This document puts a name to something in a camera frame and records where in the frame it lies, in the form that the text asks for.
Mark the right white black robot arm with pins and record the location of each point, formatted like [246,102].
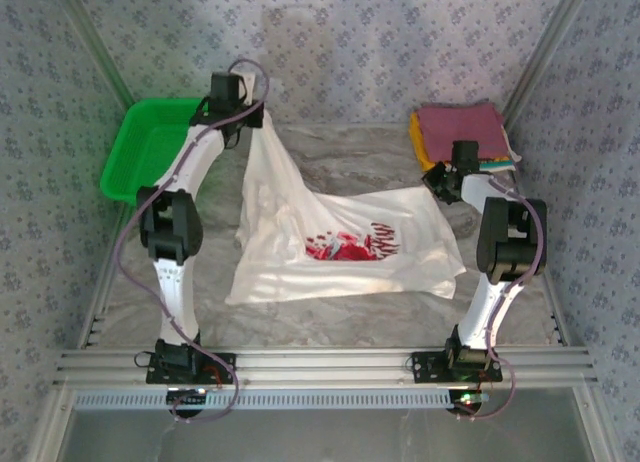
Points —
[510,242]

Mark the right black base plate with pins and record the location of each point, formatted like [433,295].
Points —
[430,369]

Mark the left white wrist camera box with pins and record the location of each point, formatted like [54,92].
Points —
[248,84]

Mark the white folded t-shirt teal print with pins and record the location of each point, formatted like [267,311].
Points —
[505,166]

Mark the aluminium mounting rail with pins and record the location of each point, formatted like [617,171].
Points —
[325,367]

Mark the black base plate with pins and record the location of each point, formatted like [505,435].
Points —
[220,369]
[430,369]

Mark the controller board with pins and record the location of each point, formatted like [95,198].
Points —
[467,398]
[187,395]

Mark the stack of folded clothes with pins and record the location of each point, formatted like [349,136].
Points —
[419,152]

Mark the right controller board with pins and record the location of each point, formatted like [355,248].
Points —
[467,398]

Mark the white t-shirt red print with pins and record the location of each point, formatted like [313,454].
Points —
[300,262]

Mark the left controller board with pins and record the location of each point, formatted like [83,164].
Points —
[187,395]

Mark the aluminium frame post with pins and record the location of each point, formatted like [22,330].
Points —
[546,47]

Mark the green plastic basket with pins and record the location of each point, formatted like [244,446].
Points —
[145,152]

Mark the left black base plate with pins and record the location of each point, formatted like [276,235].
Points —
[220,369]

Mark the maroon folded t-shirt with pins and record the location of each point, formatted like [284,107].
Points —
[450,124]

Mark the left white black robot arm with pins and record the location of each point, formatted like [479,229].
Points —
[175,292]

